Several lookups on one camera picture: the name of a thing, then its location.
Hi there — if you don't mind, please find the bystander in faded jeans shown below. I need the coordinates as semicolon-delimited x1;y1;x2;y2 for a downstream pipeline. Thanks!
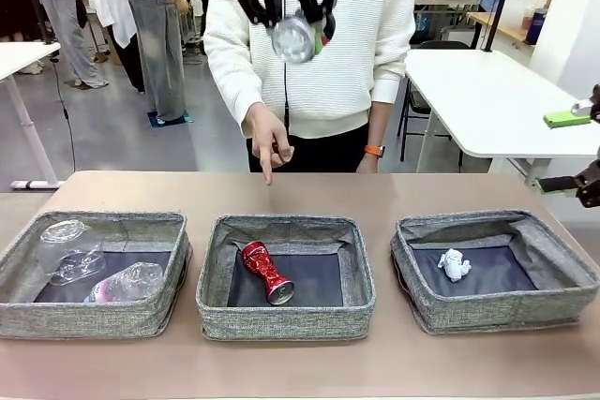
119;0;189;124

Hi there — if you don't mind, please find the crushed red soda can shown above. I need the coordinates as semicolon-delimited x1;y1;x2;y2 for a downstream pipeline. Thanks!
241;240;296;306

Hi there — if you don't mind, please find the dark blue bottle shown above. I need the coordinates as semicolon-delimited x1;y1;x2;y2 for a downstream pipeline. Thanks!
524;5;548;46

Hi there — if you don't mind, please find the bystander in grey trousers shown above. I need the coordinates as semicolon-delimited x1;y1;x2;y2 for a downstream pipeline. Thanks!
25;0;110;91

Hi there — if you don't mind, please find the thin black hanging cable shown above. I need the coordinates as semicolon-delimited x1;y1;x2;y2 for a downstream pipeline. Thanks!
49;57;79;171

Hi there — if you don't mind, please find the white paper ball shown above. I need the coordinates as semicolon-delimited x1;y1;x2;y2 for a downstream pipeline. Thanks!
437;247;473;283

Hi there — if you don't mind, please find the white table with single leg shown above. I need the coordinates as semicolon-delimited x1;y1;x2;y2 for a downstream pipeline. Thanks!
0;40;65;191

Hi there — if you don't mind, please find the person's right hand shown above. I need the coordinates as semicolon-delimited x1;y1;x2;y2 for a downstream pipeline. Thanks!
240;100;295;186

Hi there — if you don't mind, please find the grey fabric basket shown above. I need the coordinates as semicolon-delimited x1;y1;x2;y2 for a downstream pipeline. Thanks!
389;209;600;336
195;215;378;343
0;210;194;341

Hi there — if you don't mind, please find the person in white sweater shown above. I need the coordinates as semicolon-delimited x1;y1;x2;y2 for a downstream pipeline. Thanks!
202;0;417;174

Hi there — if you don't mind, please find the bystander in plaid shirt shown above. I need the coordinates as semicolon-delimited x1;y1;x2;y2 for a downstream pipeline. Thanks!
87;0;147;95

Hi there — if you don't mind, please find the translucent plastic storage tub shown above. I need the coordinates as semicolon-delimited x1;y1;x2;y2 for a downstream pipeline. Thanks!
496;0;557;29

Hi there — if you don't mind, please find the clear plastic bottle pink label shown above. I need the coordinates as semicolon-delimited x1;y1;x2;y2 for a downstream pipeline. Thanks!
82;261;166;304

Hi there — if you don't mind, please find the person's left forearm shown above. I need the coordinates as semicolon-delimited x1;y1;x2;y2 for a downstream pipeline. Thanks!
367;98;394;148

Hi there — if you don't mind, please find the crushed dark soda can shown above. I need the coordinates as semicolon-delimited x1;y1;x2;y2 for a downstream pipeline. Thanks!
271;15;325;65

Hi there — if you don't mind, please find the black folding chair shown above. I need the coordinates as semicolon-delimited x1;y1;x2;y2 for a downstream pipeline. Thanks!
397;38;470;162

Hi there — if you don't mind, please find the person's right forearm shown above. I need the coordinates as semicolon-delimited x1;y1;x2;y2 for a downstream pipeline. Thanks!
203;29;266;116

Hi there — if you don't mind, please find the wooden table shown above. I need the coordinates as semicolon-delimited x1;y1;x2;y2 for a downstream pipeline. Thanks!
467;10;535;45

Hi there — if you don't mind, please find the clear plastic cup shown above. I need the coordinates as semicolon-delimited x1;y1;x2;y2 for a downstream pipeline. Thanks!
36;219;107;287

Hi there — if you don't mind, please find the large white table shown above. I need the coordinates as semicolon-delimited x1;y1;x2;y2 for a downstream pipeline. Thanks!
403;47;600;188

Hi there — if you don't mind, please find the black cord on sweater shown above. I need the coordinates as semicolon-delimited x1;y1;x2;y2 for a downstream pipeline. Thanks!
280;62;292;126

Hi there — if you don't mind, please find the black stand pole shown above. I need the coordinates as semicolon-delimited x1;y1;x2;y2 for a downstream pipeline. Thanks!
482;0;519;53

